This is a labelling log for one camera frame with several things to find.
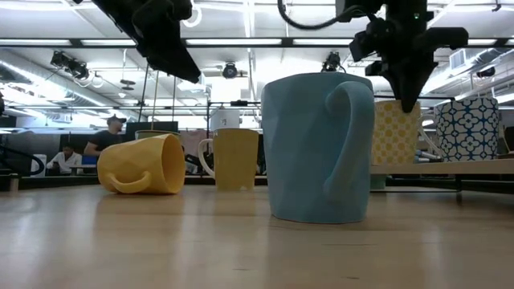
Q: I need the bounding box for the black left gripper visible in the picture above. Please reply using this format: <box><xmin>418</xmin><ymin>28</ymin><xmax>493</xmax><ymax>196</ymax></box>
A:
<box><xmin>92</xmin><ymin>0</ymin><xmax>202</xmax><ymax>84</ymax></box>

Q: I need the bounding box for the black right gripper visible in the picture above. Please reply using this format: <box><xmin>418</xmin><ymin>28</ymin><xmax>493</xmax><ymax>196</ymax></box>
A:
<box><xmin>364</xmin><ymin>15</ymin><xmax>469</xmax><ymax>114</ymax></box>

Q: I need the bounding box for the yellow dotted mug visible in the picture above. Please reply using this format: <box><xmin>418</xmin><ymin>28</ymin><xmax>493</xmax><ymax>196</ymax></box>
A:
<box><xmin>371</xmin><ymin>100</ymin><xmax>422</xmax><ymax>166</ymax></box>

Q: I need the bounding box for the blue patterned white mug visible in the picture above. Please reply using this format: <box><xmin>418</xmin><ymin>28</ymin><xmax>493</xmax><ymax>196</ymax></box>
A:
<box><xmin>419</xmin><ymin>96</ymin><xmax>501</xmax><ymax>162</ymax></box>

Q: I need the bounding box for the yellow faceted mug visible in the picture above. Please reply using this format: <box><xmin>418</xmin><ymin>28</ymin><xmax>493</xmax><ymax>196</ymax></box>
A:
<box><xmin>96</xmin><ymin>133</ymin><xmax>187</xmax><ymax>196</ymax></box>

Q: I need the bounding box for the blue faceted mug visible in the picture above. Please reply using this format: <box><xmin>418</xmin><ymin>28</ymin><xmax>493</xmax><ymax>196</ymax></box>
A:
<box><xmin>260</xmin><ymin>71</ymin><xmax>377</xmax><ymax>225</ymax></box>

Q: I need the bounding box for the white cylinder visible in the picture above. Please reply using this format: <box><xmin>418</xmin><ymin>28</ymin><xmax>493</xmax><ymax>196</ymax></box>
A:
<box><xmin>210</xmin><ymin>108</ymin><xmax>241</xmax><ymax>130</ymax></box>

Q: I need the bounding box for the pink cloth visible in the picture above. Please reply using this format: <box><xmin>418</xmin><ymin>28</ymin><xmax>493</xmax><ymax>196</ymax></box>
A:
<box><xmin>180</xmin><ymin>130</ymin><xmax>216</xmax><ymax>161</ymax></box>

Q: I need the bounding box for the person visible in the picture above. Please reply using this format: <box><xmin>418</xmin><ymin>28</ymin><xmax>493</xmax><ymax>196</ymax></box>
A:
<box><xmin>83</xmin><ymin>115</ymin><xmax>128</xmax><ymax>157</ymax></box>
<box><xmin>46</xmin><ymin>144</ymin><xmax>84</xmax><ymax>176</ymax></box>

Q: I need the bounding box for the black overhead light beam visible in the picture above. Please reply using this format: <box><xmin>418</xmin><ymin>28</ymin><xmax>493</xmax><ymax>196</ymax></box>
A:
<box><xmin>0</xmin><ymin>37</ymin><xmax>514</xmax><ymax>49</ymax></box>

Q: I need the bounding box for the white cable ring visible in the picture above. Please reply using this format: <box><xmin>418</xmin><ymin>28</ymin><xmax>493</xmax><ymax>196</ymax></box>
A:
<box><xmin>182</xmin><ymin>6</ymin><xmax>203</xmax><ymax>28</ymax></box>

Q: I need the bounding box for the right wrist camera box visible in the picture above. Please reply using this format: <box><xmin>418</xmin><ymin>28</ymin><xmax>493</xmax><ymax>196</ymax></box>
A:
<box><xmin>348</xmin><ymin>30</ymin><xmax>378</xmax><ymax>62</ymax></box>

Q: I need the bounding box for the black metal stand frame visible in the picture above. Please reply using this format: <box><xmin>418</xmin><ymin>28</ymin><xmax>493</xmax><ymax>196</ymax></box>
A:
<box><xmin>206</xmin><ymin>100</ymin><xmax>262</xmax><ymax>129</ymax></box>

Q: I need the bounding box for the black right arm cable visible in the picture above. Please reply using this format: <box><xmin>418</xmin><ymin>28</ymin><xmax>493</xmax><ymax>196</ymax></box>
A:
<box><xmin>276</xmin><ymin>0</ymin><xmax>362</xmax><ymax>31</ymax></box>

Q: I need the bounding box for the mustard mug white handle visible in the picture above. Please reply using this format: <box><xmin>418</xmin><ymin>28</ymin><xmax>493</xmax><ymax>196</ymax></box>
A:
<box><xmin>197</xmin><ymin>128</ymin><xmax>260</xmax><ymax>192</ymax></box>

